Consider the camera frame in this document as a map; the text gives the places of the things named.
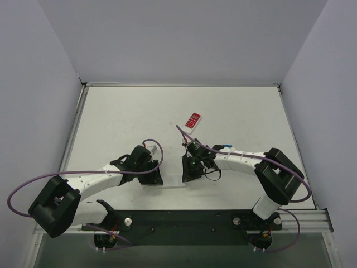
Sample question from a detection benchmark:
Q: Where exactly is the grey white remote control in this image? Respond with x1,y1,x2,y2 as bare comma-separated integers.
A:
162,175,187,189

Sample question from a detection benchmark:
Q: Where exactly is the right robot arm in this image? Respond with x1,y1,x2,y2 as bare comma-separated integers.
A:
182,139,307,221

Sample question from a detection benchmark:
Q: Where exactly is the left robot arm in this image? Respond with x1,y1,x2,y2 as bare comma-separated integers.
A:
28,145,163,238

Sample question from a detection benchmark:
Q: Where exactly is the red white remote control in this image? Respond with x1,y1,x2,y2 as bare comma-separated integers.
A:
182,112,202,134

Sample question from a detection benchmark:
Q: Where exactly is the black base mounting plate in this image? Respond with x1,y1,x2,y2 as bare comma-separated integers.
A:
81,209,282,248

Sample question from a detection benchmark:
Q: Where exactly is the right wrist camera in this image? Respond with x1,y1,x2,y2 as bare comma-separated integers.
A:
182,137,190,147

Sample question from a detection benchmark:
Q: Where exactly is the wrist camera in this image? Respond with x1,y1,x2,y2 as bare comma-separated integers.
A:
146,145,158,155
182,137,190,147

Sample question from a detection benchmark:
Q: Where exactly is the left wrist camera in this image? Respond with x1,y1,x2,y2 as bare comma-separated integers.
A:
146,145,158,155

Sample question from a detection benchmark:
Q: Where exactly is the aluminium table frame rail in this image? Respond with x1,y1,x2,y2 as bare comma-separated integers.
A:
33,81,334,235

